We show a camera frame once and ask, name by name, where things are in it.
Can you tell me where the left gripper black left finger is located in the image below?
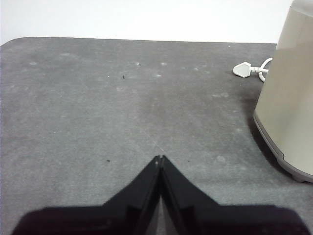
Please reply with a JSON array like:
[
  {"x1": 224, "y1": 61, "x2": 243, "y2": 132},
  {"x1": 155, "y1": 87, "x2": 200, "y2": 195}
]
[{"x1": 11, "y1": 155, "x2": 161, "y2": 235}]

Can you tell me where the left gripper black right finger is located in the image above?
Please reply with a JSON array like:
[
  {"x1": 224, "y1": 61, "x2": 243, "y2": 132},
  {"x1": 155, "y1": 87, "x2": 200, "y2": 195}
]
[{"x1": 160, "y1": 155, "x2": 309, "y2": 235}]

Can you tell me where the cream two-slot toaster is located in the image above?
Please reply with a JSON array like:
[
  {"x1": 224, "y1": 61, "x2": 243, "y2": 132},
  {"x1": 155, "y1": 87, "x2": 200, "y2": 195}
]
[{"x1": 253, "y1": 0, "x2": 313, "y2": 184}]

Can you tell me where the white power cord with plug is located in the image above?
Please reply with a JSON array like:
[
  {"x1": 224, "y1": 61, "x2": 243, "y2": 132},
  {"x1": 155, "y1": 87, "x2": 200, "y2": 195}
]
[{"x1": 233, "y1": 57, "x2": 273, "y2": 83}]

